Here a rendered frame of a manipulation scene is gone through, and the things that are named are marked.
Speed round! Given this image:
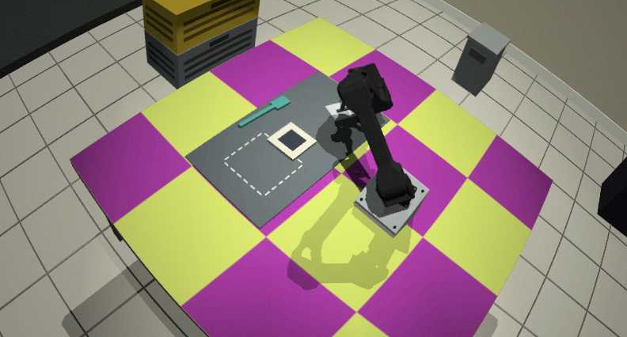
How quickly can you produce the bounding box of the teal small trowel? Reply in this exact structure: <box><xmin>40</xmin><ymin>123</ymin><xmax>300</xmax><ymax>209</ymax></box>
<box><xmin>238</xmin><ymin>96</ymin><xmax>291</xmax><ymax>127</ymax></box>

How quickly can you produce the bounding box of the beige square tile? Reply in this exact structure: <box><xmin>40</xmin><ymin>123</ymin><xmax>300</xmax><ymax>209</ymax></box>
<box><xmin>268</xmin><ymin>122</ymin><xmax>317</xmax><ymax>160</ymax></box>

